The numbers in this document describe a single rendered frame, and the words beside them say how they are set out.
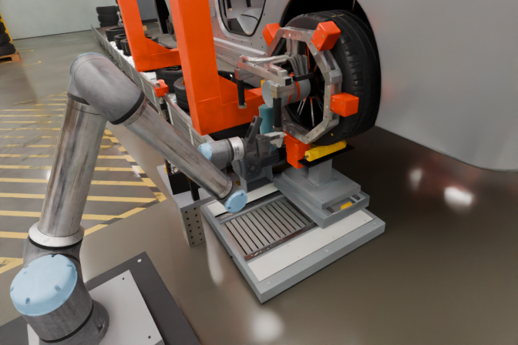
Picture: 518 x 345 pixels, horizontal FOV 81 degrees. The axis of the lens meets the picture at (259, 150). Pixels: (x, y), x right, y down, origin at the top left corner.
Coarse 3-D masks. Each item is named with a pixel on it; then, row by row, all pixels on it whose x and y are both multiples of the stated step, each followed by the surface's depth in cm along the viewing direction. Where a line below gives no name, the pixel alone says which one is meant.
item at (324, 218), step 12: (276, 180) 203; (288, 192) 192; (360, 192) 186; (300, 204) 184; (312, 204) 181; (336, 204) 179; (348, 204) 174; (360, 204) 179; (312, 216) 175; (324, 216) 171; (336, 216) 172; (324, 228) 170
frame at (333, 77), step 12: (276, 36) 150; (288, 36) 141; (300, 36) 134; (276, 48) 155; (312, 48) 129; (324, 60) 126; (324, 72) 127; (336, 72) 126; (336, 84) 129; (324, 108) 134; (288, 120) 171; (324, 120) 136; (336, 120) 136; (288, 132) 167; (300, 132) 158; (312, 132) 147; (324, 132) 146
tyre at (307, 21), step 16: (304, 16) 140; (320, 16) 133; (336, 16) 135; (352, 16) 137; (352, 32) 129; (368, 32) 132; (336, 48) 128; (352, 48) 126; (368, 48) 129; (352, 64) 125; (368, 64) 129; (352, 80) 127; (368, 80) 129; (368, 96) 132; (288, 112) 176; (368, 112) 138; (336, 128) 144; (352, 128) 140; (368, 128) 152; (320, 144) 159
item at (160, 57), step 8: (152, 48) 331; (160, 48) 335; (152, 56) 333; (160, 56) 337; (168, 56) 342; (176, 56) 346; (152, 64) 336; (160, 64) 341; (168, 64) 345; (176, 64) 349
